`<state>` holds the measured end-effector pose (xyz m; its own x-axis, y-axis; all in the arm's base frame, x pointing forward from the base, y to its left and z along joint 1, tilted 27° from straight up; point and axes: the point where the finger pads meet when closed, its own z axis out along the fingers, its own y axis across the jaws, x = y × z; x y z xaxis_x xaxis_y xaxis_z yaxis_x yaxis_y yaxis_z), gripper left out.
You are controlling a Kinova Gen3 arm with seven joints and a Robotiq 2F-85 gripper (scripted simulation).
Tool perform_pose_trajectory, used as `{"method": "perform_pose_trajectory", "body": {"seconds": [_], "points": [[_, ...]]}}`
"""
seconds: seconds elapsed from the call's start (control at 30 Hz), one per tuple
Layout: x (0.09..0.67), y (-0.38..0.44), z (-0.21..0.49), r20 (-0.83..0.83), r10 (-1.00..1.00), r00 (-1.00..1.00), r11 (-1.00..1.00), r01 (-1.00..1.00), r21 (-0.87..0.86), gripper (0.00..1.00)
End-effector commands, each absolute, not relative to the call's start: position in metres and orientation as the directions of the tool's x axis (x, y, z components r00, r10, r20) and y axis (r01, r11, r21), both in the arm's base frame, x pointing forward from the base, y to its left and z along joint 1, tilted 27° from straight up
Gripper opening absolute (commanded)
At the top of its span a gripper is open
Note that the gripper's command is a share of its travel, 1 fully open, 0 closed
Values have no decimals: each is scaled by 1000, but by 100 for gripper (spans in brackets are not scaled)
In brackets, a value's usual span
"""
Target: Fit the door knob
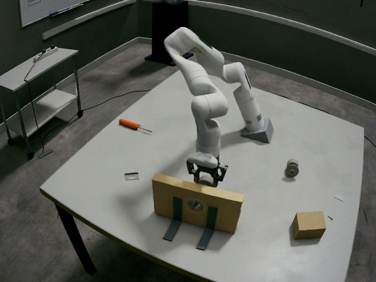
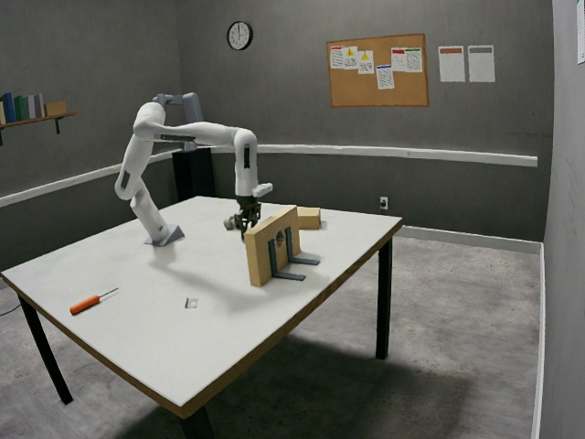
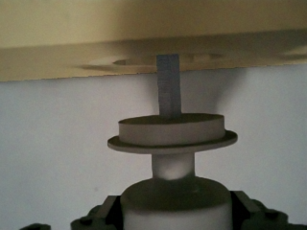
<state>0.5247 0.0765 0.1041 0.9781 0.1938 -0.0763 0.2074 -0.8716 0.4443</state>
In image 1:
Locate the tan wooden board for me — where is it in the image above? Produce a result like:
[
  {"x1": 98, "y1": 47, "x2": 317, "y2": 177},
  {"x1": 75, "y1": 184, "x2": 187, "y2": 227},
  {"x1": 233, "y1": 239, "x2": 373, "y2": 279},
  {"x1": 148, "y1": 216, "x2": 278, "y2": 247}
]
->
[{"x1": 152, "y1": 173, "x2": 245, "y2": 234}]

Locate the beige door knob with square spindle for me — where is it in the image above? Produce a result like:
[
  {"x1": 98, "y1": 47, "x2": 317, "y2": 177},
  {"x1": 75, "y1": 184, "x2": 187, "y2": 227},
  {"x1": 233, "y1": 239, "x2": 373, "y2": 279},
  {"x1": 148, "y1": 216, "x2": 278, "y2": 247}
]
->
[{"x1": 193, "y1": 175, "x2": 214, "y2": 209}]

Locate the brown cardboard box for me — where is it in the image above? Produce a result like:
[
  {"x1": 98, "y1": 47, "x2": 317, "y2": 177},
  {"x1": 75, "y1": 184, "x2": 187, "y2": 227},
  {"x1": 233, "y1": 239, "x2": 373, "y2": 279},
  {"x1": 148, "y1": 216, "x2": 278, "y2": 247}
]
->
[{"x1": 293, "y1": 211, "x2": 326, "y2": 240}]

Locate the orange-handled screwdriver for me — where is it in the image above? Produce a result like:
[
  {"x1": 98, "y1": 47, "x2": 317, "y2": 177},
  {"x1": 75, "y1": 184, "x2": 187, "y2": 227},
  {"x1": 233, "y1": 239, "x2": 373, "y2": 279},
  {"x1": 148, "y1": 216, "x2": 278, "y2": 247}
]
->
[{"x1": 119, "y1": 119, "x2": 150, "y2": 132}]

